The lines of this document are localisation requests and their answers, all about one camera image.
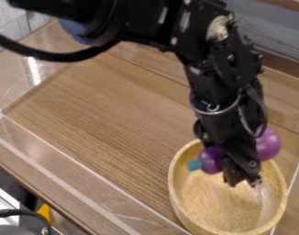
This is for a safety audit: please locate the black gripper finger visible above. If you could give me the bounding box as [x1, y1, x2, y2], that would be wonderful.
[222, 143, 262, 187]

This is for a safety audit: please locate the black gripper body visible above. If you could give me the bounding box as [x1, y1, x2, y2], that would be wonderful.
[182, 17, 268, 160]

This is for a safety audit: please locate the purple toy eggplant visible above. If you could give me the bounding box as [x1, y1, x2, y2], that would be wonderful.
[187, 129, 282, 174]

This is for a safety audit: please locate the brown wooden bowl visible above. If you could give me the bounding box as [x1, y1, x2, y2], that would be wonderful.
[168, 140, 288, 235]

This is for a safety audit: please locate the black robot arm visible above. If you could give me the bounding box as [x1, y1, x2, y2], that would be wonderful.
[7, 0, 267, 186]

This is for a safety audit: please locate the black yellow device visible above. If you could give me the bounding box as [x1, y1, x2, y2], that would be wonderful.
[0, 162, 92, 235]

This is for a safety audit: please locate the black cable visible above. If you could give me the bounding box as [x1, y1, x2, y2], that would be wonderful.
[0, 28, 126, 63]

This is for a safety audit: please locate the clear acrylic front wall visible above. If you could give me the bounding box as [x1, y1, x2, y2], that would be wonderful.
[0, 113, 191, 235]

